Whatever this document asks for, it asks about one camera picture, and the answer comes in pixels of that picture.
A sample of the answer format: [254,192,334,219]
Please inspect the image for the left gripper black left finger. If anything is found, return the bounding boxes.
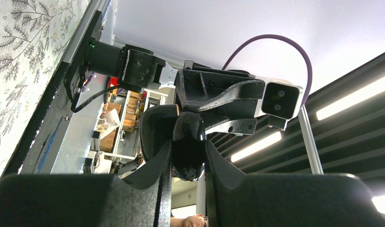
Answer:
[0,141,171,227]

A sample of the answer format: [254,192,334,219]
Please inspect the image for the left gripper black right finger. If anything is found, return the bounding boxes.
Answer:
[205,141,384,227]

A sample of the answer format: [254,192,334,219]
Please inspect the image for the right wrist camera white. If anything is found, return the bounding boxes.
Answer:
[254,77,305,131]

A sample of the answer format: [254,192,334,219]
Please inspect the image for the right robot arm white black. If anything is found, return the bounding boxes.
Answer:
[79,40,265,135]

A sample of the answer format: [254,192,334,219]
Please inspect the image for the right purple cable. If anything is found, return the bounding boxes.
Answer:
[222,34,314,109]

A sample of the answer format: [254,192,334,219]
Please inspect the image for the floral patterned table mat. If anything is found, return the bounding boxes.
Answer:
[0,0,90,178]

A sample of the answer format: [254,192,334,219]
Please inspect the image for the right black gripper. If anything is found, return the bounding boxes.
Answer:
[175,61,265,135]

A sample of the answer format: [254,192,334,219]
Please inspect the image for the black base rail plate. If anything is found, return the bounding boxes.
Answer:
[3,10,103,176]

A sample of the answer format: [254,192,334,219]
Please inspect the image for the black earbud charging case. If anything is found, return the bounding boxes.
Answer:
[139,104,206,182]

